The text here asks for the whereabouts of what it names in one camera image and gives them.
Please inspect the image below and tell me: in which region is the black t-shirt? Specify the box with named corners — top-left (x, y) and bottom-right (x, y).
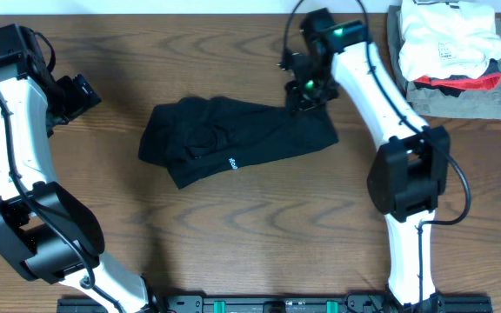
top-left (138, 97), bottom-right (338, 189)

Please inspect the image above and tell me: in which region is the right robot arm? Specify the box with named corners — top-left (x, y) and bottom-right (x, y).
top-left (279, 9), bottom-right (450, 312)

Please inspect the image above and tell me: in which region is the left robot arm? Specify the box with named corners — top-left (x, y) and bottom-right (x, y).
top-left (0, 24), bottom-right (157, 312)

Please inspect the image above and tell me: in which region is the white folded garment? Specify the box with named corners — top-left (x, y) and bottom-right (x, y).
top-left (398, 0), bottom-right (501, 81)

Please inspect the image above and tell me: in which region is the red and black folded garment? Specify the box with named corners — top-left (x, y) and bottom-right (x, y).
top-left (413, 59), bottom-right (501, 97)

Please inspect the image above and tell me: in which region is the grey folded garment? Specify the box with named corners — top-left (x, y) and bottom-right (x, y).
top-left (387, 4), bottom-right (501, 120)

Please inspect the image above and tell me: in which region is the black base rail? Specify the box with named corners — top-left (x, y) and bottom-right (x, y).
top-left (57, 292), bottom-right (493, 313)

